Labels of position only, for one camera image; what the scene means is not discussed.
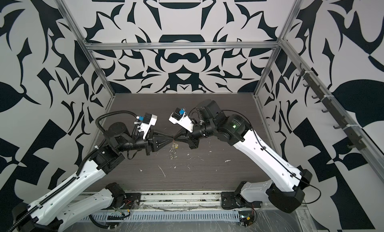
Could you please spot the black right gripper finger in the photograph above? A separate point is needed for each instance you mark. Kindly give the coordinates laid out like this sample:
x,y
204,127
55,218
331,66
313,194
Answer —
x,y
181,142
182,134

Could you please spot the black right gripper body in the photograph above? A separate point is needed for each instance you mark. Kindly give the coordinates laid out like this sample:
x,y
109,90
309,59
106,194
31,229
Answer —
x,y
195,137

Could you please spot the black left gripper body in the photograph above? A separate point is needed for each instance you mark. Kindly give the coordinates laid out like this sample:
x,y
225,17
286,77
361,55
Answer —
x,y
147,143

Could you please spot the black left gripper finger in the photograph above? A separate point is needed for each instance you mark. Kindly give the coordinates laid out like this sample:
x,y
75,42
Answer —
x,y
163,142
163,136

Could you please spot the red handled wire keyring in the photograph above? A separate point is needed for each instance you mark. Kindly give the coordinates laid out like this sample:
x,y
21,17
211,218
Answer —
x,y
173,151

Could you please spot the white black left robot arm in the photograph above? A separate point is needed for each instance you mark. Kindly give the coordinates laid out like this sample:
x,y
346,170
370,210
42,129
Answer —
x,y
55,211

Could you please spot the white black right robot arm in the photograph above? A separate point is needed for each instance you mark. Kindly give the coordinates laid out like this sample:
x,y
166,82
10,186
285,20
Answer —
x,y
284,189

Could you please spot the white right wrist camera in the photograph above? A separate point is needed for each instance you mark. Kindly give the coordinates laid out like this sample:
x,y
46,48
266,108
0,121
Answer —
x,y
180,117

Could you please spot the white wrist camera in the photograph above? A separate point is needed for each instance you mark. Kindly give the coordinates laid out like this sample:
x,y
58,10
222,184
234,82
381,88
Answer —
x,y
180,117
144,124

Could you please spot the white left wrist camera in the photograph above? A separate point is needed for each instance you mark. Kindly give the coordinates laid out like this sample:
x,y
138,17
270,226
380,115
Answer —
x,y
144,124

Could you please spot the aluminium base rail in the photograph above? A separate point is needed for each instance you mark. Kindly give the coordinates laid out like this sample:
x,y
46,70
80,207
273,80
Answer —
x,y
173,201

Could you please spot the white slotted cable duct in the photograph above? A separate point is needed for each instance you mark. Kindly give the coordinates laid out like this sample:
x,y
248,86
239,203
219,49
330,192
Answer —
x,y
161,216

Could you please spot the black wall hook rack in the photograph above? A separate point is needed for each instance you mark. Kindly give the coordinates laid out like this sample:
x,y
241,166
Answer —
x,y
333,107

